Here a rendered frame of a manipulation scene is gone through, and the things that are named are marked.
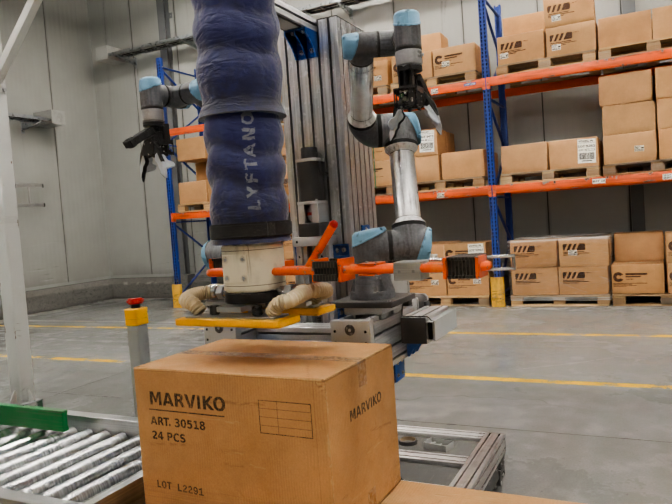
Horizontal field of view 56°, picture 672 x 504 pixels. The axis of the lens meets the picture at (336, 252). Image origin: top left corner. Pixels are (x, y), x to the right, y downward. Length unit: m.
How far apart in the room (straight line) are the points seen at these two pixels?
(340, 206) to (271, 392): 0.95
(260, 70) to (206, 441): 0.96
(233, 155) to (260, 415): 0.66
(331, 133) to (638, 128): 6.55
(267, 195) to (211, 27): 0.45
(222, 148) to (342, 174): 0.72
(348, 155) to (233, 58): 0.77
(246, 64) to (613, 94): 7.23
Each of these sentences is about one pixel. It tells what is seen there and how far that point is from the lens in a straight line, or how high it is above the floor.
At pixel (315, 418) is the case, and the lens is 1.53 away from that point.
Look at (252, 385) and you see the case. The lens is 1.61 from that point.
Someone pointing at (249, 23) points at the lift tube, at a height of 1.82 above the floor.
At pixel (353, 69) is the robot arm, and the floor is 1.76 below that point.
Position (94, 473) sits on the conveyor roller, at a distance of 2.33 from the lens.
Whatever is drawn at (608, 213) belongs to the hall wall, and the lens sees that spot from 9.86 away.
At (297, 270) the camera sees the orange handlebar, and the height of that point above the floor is 1.18.
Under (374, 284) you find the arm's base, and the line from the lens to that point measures 2.08.
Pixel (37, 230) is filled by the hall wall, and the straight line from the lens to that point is 13.02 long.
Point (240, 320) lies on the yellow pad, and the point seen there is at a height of 1.07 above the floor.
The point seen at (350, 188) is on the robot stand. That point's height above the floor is 1.41.
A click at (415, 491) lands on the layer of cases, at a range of 1.89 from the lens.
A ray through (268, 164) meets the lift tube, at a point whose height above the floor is 1.46.
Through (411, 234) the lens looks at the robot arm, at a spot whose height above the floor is 1.24.
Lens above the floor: 1.31
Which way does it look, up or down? 3 degrees down
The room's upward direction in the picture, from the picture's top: 4 degrees counter-clockwise
